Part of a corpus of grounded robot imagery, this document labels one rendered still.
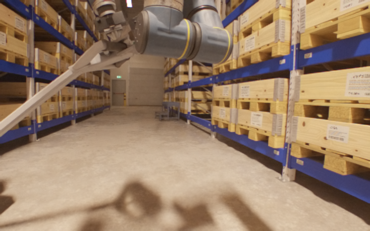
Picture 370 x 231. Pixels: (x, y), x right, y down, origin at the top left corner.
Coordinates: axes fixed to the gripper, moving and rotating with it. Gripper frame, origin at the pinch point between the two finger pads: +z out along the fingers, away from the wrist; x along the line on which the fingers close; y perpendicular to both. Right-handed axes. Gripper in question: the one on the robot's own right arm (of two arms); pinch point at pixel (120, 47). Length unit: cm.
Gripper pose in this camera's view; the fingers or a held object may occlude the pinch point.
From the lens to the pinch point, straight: 80.7
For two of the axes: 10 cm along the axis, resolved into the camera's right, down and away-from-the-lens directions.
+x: 3.5, 9.2, 1.7
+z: -9.0, 2.8, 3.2
